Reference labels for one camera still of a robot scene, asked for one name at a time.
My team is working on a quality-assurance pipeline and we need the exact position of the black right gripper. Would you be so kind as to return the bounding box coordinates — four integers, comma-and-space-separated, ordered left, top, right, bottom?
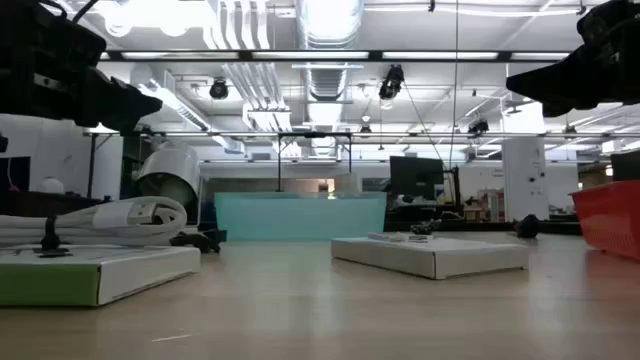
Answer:
505, 0, 640, 119

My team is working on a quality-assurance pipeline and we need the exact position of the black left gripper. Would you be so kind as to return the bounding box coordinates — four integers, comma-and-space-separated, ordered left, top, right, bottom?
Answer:
0, 0, 164, 134

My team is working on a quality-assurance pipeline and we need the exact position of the white USB cable bundle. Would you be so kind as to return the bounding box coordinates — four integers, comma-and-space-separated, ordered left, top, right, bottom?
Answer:
0, 195, 189, 247

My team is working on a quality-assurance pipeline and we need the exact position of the black round object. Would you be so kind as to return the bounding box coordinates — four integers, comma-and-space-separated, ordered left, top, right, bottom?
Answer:
514, 213, 542, 240

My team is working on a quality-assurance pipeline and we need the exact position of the green and white box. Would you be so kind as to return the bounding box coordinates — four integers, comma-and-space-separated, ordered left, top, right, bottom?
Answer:
0, 243, 202, 307

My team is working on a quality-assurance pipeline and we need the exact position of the translucent teal plastic bin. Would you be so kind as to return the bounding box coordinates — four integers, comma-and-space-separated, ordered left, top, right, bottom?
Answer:
213, 191, 388, 242

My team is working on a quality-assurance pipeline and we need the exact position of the white cylindrical projector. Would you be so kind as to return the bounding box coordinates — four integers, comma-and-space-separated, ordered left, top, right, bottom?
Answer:
134, 139, 202, 227

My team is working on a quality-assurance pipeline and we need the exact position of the dark box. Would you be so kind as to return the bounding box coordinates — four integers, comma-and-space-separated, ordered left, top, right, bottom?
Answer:
609, 151, 640, 182

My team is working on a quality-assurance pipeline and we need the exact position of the white building pillar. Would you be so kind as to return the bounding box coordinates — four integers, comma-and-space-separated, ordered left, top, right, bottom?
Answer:
501, 115, 550, 222

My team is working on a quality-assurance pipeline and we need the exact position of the white globe lamp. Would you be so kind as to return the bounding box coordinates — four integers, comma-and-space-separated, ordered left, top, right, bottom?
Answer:
38, 176, 66, 195

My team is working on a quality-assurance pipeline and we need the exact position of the dark screen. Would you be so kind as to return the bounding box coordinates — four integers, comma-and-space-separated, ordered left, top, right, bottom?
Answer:
0, 155, 31, 192

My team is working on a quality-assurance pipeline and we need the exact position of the red plastic basket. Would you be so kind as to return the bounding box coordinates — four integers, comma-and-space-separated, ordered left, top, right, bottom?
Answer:
569, 178, 640, 262

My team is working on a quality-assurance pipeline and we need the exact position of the black computer monitor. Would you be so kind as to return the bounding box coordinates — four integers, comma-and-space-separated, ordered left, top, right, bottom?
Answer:
389, 155, 446, 201

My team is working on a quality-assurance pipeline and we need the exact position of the flat white cardboard box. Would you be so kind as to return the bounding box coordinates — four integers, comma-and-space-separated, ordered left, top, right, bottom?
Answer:
330, 233, 530, 280

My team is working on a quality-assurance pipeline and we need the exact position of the black left camera cable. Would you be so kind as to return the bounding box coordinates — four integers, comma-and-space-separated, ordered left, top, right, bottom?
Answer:
72, 0, 101, 24

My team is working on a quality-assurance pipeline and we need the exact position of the black table edge rail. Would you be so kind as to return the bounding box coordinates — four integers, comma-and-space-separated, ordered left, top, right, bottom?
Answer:
387, 219, 584, 236

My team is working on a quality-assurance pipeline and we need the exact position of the black metal frame stand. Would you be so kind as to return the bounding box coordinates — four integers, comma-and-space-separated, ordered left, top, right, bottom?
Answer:
276, 131, 354, 194

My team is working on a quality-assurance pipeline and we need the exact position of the silver ventilation duct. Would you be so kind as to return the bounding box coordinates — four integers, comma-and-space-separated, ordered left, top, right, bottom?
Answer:
294, 0, 365, 101

